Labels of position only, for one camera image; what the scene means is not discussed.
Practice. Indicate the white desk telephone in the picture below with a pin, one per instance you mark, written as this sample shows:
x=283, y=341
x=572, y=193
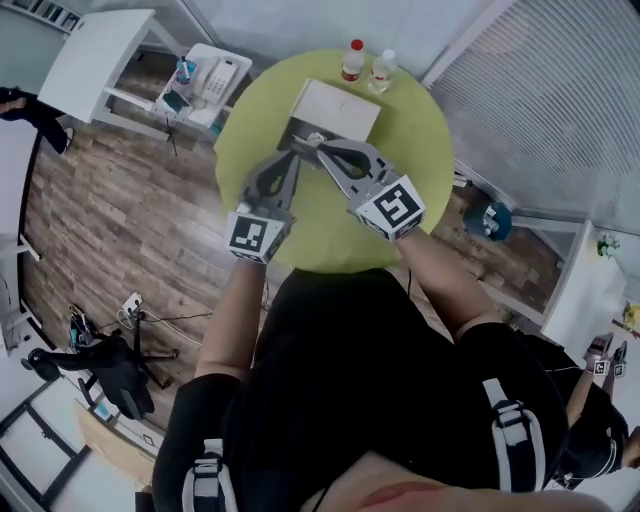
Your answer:
x=215, y=80

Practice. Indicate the white window blinds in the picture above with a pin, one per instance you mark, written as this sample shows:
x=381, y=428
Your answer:
x=540, y=100

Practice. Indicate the light wooden board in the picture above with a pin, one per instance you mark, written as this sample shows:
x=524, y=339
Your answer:
x=117, y=445

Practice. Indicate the white glass-door cabinet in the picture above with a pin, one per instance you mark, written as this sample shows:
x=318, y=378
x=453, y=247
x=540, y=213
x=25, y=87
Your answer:
x=45, y=450

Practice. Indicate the small white side table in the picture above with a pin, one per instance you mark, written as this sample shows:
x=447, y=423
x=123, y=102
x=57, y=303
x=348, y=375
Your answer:
x=200, y=112

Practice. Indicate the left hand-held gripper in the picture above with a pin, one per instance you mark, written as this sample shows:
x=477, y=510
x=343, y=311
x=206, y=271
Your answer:
x=247, y=236

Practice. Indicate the black office chair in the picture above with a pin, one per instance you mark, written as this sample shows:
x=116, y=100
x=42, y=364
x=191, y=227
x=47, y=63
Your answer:
x=115, y=370

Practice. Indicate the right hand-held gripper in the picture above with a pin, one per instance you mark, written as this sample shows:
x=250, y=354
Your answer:
x=392, y=207

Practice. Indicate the small green plant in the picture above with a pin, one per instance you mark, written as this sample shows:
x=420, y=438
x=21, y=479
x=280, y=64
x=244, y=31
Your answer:
x=607, y=246

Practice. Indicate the white-capped clear plastic bottle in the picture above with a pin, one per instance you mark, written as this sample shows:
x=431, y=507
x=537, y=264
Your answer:
x=383, y=72

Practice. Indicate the white power strip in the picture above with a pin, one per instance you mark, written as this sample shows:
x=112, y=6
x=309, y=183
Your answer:
x=132, y=302

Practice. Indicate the blue pen cup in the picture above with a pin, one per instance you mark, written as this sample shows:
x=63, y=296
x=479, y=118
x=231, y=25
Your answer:
x=184, y=70

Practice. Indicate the teal small box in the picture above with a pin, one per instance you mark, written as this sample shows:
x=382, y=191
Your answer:
x=176, y=101

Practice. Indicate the white cardboard box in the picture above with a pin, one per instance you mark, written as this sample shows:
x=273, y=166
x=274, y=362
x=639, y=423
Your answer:
x=336, y=106

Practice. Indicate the green round desk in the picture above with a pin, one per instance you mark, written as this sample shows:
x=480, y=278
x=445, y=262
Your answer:
x=417, y=150

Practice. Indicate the person's left forearm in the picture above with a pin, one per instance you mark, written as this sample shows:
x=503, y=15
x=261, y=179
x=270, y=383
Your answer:
x=227, y=320

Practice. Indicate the teal round stool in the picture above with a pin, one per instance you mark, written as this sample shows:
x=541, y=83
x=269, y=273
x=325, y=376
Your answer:
x=487, y=220

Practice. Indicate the black tripod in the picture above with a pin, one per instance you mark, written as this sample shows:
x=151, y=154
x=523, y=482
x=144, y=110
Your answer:
x=172, y=137

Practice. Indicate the person's black shirt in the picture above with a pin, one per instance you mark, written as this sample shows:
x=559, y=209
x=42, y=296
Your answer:
x=360, y=380

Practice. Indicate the large white table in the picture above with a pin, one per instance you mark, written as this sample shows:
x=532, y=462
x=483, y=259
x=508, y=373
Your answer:
x=95, y=60

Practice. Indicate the person's right forearm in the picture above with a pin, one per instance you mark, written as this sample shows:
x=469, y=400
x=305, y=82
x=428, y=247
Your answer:
x=445, y=285

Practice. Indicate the red-capped clear plastic bottle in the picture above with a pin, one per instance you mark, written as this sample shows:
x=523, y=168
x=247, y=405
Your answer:
x=354, y=62

